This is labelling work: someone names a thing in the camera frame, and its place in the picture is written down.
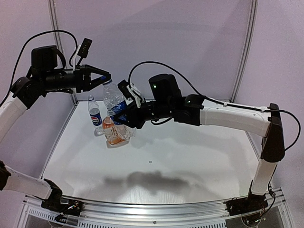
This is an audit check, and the clear bottle blue text label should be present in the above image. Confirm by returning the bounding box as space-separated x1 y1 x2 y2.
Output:
102 79 137 141

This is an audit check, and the orange label bottle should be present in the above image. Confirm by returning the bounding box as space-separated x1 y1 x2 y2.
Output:
102 116 130 147

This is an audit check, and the Pepsi bottle blue label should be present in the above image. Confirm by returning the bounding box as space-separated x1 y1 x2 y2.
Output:
88 95 104 136

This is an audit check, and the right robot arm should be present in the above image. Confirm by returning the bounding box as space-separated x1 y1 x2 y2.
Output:
114 74 285 216

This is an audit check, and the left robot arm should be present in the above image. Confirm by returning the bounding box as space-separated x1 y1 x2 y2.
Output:
0 45 111 215

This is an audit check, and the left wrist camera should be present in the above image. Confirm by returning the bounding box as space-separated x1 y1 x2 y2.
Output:
69 38 93 69

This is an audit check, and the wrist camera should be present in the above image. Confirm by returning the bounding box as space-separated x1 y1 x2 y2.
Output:
69 38 93 69
118 80 145 108

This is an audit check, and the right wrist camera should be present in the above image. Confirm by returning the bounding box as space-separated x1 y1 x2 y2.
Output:
118 80 145 108

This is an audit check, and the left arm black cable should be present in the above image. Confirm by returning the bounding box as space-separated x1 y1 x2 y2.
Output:
0 30 79 107

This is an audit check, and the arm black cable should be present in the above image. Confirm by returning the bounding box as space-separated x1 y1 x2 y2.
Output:
128 61 302 152
0 30 79 107

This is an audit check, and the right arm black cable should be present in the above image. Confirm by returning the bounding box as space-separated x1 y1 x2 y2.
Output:
128 61 302 152

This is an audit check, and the left corner aluminium post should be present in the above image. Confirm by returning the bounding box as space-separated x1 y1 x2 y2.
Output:
47 0 78 105

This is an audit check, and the corner aluminium post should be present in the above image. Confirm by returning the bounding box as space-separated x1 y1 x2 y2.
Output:
47 0 78 105
230 0 258 102

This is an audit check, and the aluminium table frame rail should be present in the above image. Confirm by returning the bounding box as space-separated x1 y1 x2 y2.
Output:
22 187 289 228

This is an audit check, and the right corner aluminium post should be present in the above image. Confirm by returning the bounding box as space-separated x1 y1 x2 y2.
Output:
230 0 258 102

